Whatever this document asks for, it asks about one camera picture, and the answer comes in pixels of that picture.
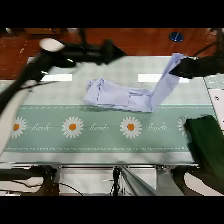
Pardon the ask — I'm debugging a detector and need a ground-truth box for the light blue shirt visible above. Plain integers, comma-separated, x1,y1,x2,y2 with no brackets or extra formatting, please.
82,52,190,114

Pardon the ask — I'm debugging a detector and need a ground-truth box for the dark green garment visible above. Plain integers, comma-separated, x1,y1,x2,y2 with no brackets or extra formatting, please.
184,114,224,195

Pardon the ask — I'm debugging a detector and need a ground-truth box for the black cable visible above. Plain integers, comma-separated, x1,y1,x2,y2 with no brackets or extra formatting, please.
53,181,85,197
109,166,123,197

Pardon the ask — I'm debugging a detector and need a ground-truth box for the silver frame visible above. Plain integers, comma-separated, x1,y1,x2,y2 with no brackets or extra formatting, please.
0,161,224,197

